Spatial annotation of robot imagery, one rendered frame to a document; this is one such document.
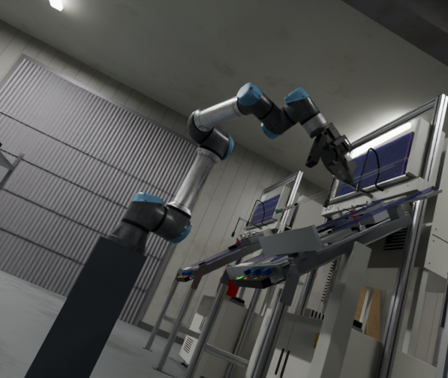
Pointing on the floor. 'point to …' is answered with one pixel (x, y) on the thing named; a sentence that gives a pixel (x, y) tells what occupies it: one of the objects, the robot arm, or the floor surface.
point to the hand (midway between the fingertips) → (347, 181)
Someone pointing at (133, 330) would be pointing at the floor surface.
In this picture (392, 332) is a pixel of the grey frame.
